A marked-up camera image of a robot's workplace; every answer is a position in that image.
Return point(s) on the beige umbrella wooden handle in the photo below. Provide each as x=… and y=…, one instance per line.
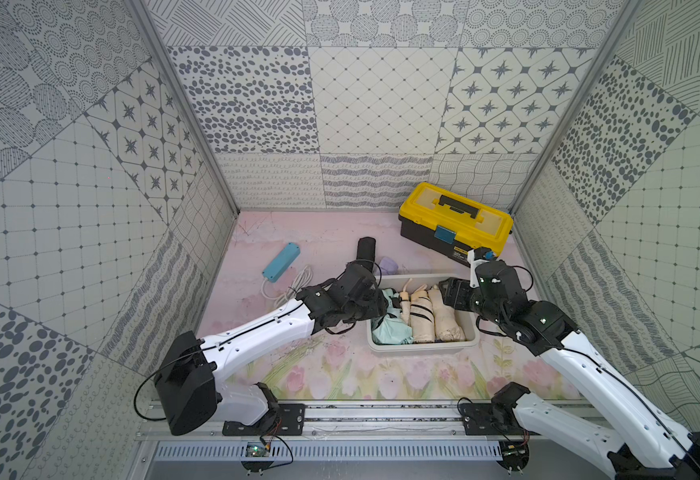
x=405, y=302

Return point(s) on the aluminium rail with mounts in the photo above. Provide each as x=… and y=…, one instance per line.
x=449, y=431

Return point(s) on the yellow black tool box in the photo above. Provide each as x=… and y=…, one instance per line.
x=453, y=225

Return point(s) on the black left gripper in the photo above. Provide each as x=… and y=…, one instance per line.
x=371, y=302

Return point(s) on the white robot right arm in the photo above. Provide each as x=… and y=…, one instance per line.
x=639, y=442

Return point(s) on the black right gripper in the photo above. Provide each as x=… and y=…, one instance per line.
x=458, y=289

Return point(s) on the mint green umbrella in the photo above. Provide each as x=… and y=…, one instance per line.
x=391, y=329

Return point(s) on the white plastic storage box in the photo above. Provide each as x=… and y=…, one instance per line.
x=422, y=320

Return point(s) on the lavender folded umbrella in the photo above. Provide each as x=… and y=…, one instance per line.
x=388, y=266

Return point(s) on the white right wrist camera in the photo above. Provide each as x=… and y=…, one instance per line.
x=476, y=257

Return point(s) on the teal power strip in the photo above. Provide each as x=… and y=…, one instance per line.
x=281, y=263

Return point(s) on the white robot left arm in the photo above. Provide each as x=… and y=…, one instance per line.
x=193, y=380

